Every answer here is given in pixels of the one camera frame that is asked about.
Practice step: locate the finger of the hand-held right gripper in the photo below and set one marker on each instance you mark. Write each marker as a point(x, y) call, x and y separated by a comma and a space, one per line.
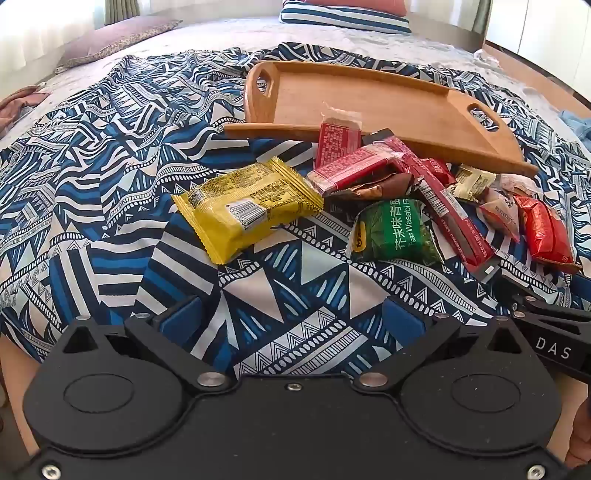
point(531, 309)

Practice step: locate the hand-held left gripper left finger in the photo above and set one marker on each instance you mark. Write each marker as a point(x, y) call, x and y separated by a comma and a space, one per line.
point(182, 318)

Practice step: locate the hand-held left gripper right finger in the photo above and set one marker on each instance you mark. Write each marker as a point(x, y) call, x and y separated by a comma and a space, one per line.
point(404, 321)

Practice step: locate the red orange snack packet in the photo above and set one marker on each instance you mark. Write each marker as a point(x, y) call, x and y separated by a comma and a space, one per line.
point(547, 230)

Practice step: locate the green snack packet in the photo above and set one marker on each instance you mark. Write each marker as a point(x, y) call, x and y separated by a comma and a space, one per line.
point(397, 230)

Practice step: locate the pink and white snack packet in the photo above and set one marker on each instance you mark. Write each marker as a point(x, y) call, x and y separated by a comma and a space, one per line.
point(498, 210)

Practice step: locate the long red snack packet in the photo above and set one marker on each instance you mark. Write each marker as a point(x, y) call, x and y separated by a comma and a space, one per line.
point(443, 203)

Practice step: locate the pale clear snack packet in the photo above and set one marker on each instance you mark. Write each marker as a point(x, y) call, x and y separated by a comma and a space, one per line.
point(519, 183)

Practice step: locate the yellow snack packet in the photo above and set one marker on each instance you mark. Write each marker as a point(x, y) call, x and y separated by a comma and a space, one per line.
point(249, 207)

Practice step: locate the brown snack packet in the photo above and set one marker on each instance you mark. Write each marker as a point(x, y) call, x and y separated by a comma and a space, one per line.
point(388, 184)

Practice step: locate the small gold snack packet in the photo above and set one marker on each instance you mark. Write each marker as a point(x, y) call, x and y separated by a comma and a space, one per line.
point(473, 182)

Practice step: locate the small dark red packet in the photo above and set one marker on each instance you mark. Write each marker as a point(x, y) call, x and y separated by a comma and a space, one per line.
point(438, 168)

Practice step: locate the red and white snack packet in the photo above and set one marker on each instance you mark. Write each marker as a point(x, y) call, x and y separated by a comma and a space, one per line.
point(351, 168)

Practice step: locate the red packet with clear ends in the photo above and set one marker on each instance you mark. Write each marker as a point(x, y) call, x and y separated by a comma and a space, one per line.
point(334, 143)

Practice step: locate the wooden tray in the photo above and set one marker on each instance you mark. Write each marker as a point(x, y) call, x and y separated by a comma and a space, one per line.
point(369, 97)

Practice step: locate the blue white patterned blanket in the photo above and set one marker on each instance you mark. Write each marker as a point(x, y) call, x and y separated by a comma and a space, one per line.
point(115, 184)

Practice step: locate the light blue cloth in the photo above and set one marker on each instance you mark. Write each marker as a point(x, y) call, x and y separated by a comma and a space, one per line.
point(579, 127)

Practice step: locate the white crumpled tissue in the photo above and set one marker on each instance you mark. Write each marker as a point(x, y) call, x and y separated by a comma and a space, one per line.
point(485, 56)

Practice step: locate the reddish brown cloth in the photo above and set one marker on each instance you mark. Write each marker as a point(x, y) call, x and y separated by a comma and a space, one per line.
point(14, 108)

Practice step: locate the white wardrobe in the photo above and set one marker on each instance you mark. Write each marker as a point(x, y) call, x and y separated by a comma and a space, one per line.
point(545, 27)

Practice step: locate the purple pillow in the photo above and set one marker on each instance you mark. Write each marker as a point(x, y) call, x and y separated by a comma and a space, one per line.
point(115, 41)

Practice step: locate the grey bed sheet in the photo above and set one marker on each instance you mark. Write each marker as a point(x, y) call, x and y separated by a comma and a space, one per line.
point(207, 32)

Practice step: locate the green curtain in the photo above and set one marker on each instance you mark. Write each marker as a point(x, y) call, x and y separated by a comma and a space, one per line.
point(484, 14)
point(124, 9)

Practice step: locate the blue white striped folded blanket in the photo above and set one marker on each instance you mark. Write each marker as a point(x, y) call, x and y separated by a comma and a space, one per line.
point(346, 21)

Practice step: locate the pink folded blanket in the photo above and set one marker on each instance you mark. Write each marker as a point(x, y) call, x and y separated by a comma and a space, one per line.
point(360, 5)

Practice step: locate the white sheer curtain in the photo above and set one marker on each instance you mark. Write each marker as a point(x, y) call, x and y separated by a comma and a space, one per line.
point(46, 27)

